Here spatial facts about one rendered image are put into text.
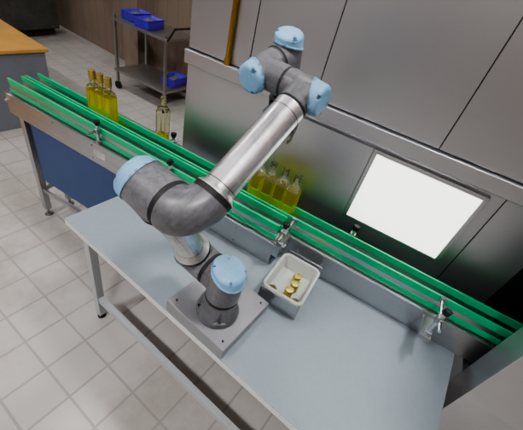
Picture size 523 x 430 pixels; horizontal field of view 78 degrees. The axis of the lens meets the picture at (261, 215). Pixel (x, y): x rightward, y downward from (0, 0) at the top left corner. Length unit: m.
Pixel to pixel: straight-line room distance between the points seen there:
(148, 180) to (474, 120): 1.05
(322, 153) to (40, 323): 1.75
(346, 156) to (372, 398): 0.88
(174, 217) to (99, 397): 1.42
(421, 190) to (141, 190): 1.03
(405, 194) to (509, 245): 0.41
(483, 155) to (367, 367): 0.84
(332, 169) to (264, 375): 0.84
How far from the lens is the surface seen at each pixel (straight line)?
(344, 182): 1.41
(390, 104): 1.31
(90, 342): 2.09
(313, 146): 1.40
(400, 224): 1.45
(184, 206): 0.64
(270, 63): 0.82
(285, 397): 1.17
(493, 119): 1.31
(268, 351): 1.22
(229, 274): 1.01
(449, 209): 1.40
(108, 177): 1.95
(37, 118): 2.25
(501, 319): 1.57
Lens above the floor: 1.80
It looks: 39 degrees down
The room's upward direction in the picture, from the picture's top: 16 degrees clockwise
